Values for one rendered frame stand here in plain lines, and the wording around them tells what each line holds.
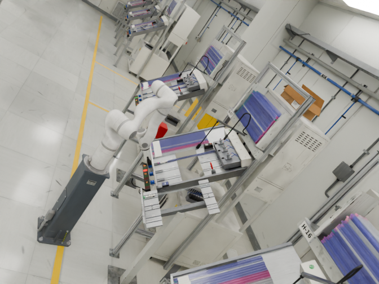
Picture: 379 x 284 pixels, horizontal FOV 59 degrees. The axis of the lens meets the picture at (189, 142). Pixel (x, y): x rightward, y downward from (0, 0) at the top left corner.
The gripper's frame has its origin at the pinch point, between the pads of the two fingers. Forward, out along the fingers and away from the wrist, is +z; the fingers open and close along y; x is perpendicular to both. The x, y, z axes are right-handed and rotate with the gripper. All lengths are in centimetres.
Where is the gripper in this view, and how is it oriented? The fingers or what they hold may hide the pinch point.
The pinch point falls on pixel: (149, 162)
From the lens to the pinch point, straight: 276.0
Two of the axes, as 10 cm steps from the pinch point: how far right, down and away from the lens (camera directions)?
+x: 9.7, -2.1, 0.8
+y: 1.8, 5.2, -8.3
